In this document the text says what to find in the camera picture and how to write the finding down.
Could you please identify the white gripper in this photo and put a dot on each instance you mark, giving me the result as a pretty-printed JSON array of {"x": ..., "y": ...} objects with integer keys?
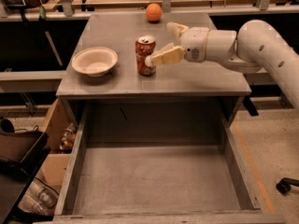
[{"x": 194, "y": 44}]

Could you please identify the cans beside cabinet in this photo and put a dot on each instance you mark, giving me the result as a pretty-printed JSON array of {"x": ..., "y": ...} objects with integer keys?
[{"x": 68, "y": 137}]

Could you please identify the grey cabinet with top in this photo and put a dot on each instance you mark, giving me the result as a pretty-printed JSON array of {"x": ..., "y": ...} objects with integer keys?
[{"x": 119, "y": 31}]

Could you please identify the orange fruit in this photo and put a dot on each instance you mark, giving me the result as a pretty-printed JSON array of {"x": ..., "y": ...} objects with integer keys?
[{"x": 153, "y": 12}]

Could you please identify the black chair caster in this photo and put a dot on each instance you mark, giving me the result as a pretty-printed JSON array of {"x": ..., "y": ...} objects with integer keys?
[{"x": 285, "y": 185}]

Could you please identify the cardboard box on floor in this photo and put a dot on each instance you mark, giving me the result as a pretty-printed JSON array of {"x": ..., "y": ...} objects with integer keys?
[{"x": 55, "y": 165}]

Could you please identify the black bin on left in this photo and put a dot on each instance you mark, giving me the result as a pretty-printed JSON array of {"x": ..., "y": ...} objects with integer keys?
[{"x": 21, "y": 156}]

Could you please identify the white paper bowl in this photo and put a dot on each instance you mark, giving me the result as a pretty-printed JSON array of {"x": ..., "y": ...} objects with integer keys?
[{"x": 94, "y": 62}]

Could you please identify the orange soda can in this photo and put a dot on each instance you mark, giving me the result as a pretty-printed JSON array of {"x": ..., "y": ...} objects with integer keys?
[{"x": 144, "y": 46}]

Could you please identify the plastic bottles in bag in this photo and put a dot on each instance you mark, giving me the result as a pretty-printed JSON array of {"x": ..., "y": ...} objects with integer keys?
[{"x": 38, "y": 199}]

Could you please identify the open grey top drawer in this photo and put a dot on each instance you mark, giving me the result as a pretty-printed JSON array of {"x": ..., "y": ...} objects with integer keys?
[{"x": 157, "y": 164}]

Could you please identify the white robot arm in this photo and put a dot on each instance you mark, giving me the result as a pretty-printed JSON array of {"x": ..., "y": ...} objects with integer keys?
[{"x": 255, "y": 46}]

